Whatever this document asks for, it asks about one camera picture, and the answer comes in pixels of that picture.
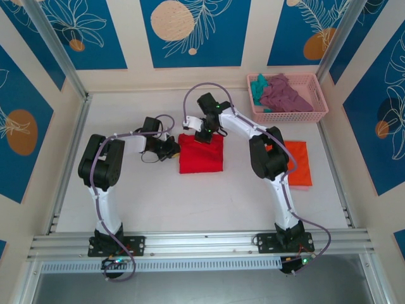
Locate red t-shirt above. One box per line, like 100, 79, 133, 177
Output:
178, 132, 226, 174

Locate teal t-shirt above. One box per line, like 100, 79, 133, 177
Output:
251, 73, 272, 113

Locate purple t-shirt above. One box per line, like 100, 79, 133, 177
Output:
259, 73, 315, 113

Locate orange folded t-shirt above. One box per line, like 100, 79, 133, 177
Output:
265, 141, 313, 187

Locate pink plastic basket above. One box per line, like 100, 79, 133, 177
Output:
246, 73, 329, 124

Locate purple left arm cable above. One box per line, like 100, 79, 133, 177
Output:
90, 113, 177, 282

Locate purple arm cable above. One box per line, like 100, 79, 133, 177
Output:
90, 113, 177, 282
183, 82, 332, 276

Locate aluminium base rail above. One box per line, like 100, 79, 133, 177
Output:
27, 229, 377, 260

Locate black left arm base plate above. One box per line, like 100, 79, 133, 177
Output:
87, 236, 146, 257

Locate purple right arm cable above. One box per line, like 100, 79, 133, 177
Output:
183, 82, 332, 276

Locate grey slotted cable duct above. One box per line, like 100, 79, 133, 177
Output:
40, 256, 282, 274

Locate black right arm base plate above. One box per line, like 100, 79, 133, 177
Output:
254, 232, 316, 254

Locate aluminium frame post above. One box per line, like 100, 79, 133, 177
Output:
316, 0, 363, 83
23, 0, 92, 102

